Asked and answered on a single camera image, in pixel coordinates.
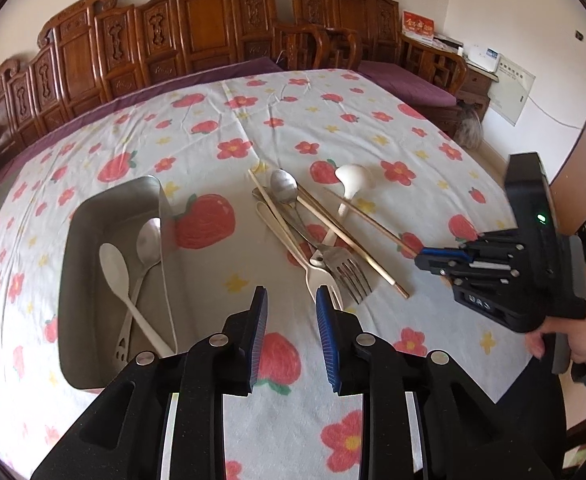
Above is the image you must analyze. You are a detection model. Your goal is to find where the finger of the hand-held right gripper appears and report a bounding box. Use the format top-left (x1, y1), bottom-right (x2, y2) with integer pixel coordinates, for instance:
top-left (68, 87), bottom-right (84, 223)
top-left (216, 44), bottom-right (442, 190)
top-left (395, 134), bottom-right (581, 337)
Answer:
top-left (419, 230), bottom-right (528, 262)
top-left (414, 255), bottom-right (526, 291)

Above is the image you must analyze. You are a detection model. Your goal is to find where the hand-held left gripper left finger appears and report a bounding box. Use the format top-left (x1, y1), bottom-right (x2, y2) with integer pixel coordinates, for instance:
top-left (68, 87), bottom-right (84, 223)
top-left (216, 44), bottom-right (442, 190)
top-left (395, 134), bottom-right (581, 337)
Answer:
top-left (30, 286), bottom-right (268, 480)

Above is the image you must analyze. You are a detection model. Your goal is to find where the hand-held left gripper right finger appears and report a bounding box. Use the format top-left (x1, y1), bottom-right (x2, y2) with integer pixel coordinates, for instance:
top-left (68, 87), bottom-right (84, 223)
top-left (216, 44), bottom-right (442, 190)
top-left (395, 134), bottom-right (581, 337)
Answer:
top-left (316, 285), bottom-right (564, 480)

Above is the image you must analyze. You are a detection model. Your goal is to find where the white plastic fork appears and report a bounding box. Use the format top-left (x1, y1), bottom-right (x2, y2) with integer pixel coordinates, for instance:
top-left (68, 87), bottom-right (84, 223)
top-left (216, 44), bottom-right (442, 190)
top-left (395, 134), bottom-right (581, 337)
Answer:
top-left (257, 200), bottom-right (344, 312)

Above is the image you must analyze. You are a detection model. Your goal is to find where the metal fork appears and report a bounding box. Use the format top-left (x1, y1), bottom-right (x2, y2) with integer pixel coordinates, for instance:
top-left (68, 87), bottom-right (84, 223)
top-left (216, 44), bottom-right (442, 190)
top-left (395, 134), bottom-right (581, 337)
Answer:
top-left (252, 186), bottom-right (374, 306)

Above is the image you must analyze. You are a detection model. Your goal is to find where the brown wooden chopstick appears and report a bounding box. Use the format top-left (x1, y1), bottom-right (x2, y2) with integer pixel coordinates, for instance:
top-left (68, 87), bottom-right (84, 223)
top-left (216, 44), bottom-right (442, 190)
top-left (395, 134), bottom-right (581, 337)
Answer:
top-left (324, 188), bottom-right (420, 258)

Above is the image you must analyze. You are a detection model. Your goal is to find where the white soup ladle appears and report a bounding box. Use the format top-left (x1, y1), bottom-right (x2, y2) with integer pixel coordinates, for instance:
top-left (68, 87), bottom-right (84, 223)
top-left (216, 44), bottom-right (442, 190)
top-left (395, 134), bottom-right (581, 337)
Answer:
top-left (320, 163), bottom-right (374, 248)

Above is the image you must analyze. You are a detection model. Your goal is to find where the plain metal spoon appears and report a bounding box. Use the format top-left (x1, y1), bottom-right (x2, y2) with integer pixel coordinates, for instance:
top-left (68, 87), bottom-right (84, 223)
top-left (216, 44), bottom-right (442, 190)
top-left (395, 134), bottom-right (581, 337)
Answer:
top-left (271, 169), bottom-right (320, 252)

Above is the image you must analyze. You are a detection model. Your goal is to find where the stainless steel tray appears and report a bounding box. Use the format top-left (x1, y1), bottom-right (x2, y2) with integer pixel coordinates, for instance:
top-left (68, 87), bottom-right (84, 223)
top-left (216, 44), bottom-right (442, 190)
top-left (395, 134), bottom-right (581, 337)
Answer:
top-left (57, 175), bottom-right (180, 392)

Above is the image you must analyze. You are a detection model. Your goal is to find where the grey fluffy duster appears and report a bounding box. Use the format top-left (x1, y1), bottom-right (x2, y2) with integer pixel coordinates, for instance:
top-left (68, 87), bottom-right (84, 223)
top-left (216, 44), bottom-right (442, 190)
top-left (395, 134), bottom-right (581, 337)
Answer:
top-left (454, 102), bottom-right (484, 149)

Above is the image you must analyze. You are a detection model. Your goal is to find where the brown cardboard box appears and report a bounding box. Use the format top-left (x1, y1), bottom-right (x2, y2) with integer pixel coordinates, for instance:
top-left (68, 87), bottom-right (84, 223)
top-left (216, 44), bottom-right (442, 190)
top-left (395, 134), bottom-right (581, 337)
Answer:
top-left (547, 111), bottom-right (586, 243)

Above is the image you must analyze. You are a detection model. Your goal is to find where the white plastic spoon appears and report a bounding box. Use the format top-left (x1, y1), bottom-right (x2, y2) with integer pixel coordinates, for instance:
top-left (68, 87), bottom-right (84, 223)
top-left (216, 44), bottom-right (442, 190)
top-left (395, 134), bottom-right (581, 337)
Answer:
top-left (99, 242), bottom-right (174, 357)

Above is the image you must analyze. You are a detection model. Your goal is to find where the wooden side table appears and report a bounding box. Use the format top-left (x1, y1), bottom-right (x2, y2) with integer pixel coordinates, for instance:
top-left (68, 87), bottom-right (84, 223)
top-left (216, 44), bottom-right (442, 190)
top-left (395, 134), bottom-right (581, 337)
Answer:
top-left (453, 67), bottom-right (498, 122)

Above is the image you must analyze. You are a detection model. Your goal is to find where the purple seat cushion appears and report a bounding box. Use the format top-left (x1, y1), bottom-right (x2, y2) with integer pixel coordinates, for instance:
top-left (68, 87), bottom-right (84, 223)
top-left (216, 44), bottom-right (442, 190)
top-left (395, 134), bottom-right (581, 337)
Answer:
top-left (357, 60), bottom-right (458, 109)

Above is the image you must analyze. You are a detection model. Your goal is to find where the white desk phone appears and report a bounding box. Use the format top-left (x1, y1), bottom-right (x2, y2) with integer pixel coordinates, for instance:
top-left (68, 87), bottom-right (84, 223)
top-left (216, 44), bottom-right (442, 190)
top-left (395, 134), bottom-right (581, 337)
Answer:
top-left (464, 45), bottom-right (502, 74)

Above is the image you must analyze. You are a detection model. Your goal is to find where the strawberry flower print tablecloth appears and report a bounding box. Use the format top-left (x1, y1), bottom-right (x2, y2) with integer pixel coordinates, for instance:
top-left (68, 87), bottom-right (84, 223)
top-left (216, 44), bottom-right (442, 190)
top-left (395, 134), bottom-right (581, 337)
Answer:
top-left (0, 67), bottom-right (554, 480)

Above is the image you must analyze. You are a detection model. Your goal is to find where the red box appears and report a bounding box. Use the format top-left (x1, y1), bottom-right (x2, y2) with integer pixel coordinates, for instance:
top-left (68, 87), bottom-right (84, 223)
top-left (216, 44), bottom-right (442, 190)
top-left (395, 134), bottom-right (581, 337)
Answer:
top-left (401, 10), bottom-right (436, 44)

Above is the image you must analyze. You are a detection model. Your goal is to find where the carved wooden sofa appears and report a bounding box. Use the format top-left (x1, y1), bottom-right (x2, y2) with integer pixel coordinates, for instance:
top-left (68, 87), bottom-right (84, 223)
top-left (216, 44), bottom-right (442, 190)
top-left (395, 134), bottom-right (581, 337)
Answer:
top-left (0, 0), bottom-right (326, 161)

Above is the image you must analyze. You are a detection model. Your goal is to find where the metal spoon with cutout handle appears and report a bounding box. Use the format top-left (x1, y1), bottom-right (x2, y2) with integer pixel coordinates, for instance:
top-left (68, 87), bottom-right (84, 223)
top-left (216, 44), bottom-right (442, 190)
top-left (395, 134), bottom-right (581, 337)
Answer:
top-left (113, 217), bottom-right (164, 365)

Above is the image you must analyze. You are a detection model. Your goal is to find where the white cable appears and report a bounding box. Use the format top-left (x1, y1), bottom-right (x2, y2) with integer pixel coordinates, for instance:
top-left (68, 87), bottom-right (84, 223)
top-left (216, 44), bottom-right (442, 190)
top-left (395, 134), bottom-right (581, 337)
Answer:
top-left (527, 99), bottom-right (586, 132)

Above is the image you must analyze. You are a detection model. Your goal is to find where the white wall panel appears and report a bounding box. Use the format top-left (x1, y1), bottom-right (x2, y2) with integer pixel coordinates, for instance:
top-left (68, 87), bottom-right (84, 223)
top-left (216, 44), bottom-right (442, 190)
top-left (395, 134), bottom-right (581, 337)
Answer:
top-left (487, 57), bottom-right (536, 127)

